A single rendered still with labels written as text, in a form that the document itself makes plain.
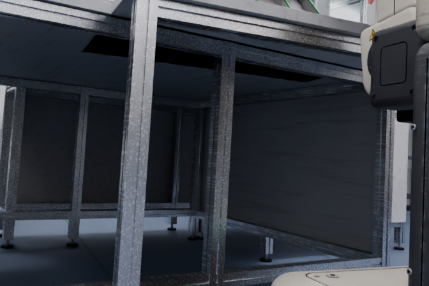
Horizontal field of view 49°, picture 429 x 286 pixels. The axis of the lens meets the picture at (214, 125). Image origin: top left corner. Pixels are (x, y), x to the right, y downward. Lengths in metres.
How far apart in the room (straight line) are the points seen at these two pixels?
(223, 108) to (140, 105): 0.39
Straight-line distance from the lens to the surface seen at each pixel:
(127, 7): 1.13
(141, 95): 0.99
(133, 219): 0.99
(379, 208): 1.81
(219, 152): 1.31
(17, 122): 2.53
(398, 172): 3.08
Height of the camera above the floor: 0.50
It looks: 4 degrees up
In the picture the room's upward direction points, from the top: 3 degrees clockwise
